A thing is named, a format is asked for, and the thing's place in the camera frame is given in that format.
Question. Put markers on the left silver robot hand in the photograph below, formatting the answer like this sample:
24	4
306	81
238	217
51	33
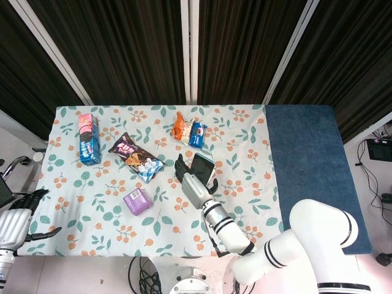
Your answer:
13	226

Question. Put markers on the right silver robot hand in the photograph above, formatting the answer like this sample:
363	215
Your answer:
194	190

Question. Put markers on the black smartphone blue case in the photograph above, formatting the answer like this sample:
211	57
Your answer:
202	168

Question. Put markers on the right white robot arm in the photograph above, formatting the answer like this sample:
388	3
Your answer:
312	232

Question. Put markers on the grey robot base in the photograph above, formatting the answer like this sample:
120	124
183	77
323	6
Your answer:
191	281

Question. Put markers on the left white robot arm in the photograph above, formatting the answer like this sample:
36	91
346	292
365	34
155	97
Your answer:
5	266

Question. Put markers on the white folding phone stand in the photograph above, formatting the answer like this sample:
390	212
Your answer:
210	184

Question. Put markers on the small blue Oreo packet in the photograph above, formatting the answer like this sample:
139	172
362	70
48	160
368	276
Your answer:
197	134

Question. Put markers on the purple wrapped tissue pack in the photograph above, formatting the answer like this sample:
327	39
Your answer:
137	202

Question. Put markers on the black office chair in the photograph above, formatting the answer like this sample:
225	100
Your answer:
12	165

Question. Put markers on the orange snack packet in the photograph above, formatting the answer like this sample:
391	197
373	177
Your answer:
181	128

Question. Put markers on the brown Dofi snack bag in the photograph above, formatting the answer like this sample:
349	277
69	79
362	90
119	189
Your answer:
134	157

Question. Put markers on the floral orange fruit tablecloth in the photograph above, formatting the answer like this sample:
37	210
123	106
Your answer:
122	229

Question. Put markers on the blue Oreo cookie box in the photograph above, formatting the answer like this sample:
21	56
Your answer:
88	144

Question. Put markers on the dark blue carpet mat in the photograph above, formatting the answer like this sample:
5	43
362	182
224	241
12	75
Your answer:
306	153

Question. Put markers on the black electronic box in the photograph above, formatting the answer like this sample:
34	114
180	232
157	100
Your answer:
379	149

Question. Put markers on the white upright frame post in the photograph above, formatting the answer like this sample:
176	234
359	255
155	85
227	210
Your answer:
189	49

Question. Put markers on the white slanted frame post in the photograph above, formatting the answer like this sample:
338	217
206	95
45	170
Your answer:
289	49
52	46

